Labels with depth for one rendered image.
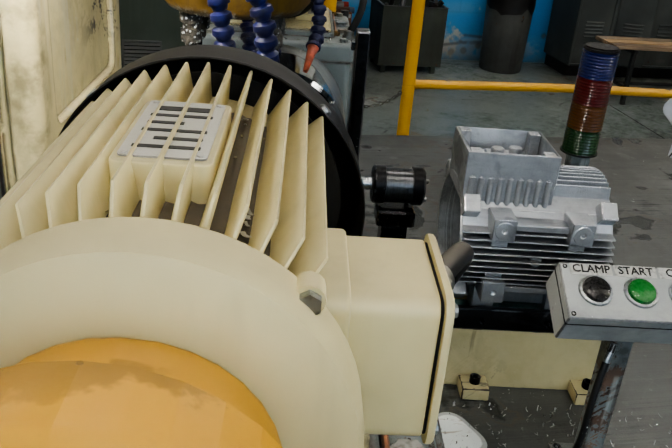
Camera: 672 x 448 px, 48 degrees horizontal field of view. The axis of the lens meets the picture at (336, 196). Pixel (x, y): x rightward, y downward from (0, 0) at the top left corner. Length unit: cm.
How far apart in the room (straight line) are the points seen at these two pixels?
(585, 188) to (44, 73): 67
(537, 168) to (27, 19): 62
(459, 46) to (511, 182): 552
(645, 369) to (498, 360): 26
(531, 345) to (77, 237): 90
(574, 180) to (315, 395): 81
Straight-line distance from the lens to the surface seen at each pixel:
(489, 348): 108
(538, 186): 99
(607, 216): 101
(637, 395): 119
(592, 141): 136
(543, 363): 111
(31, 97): 83
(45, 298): 25
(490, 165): 97
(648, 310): 87
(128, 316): 24
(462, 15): 642
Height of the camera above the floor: 147
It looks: 24 degrees down
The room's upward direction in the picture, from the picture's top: 5 degrees clockwise
